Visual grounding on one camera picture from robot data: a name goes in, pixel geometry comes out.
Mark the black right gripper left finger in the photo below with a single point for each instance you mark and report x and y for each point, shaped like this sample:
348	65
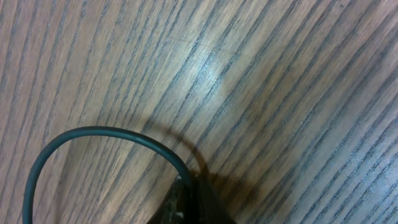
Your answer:
177	206

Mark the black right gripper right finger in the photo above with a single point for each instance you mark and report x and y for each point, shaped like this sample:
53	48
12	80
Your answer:
211	210

